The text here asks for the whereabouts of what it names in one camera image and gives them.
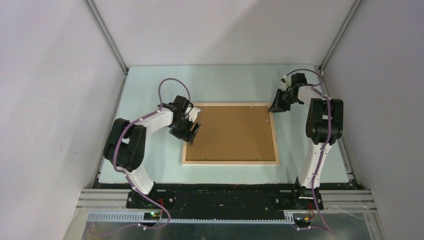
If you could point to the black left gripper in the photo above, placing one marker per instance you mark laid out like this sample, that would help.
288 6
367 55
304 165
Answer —
187 136

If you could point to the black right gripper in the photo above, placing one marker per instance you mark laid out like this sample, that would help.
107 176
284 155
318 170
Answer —
278 106

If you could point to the light wooden picture frame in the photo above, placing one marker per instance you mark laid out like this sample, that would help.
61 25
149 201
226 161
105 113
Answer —
275 149

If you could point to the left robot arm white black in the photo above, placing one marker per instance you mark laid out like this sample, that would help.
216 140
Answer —
126 142

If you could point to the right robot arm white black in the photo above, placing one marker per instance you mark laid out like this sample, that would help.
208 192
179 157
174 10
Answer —
324 126

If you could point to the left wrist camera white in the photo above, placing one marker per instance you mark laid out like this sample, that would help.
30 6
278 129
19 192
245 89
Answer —
192 113

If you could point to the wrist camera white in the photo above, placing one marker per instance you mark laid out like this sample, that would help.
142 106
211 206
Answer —
286 82
192 113

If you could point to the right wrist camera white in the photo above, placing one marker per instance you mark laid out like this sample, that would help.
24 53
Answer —
286 82

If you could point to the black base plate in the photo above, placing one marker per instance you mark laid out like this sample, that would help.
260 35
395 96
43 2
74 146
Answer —
245 202

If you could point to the front aluminium rail frame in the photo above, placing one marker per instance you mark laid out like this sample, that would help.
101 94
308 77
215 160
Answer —
348 214

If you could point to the right aluminium corner rail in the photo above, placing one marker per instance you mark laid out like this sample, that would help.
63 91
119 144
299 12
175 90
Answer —
353 10

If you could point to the aluminium corner rail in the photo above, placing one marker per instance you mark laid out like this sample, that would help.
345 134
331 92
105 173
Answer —
353 10
106 34

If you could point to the left aluminium corner rail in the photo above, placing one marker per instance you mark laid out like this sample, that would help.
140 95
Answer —
106 34

